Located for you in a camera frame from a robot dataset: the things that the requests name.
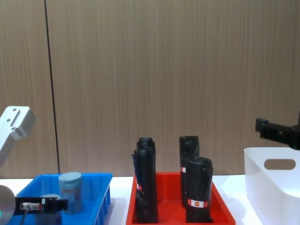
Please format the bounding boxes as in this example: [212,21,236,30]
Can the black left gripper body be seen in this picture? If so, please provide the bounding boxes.
[14,196,59,215]

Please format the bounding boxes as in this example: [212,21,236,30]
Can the clear jar with grey lid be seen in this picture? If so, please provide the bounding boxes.
[58,172,84,215]

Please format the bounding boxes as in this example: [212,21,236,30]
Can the blue plastic bin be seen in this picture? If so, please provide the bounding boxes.
[13,172,113,225]

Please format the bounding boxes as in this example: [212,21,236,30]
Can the black bag roll red label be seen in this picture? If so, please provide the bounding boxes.
[132,146,158,224]
[136,136,156,153]
[185,157,214,224]
[179,135,200,208]

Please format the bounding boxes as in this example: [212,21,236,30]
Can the red plastic bin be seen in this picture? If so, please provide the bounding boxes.
[125,172,236,225]

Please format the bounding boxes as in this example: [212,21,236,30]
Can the thin grey gripper cable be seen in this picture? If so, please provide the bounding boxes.
[19,202,42,225]

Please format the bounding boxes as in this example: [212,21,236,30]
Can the white plastic basket with handle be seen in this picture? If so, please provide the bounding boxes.
[243,147,300,225]

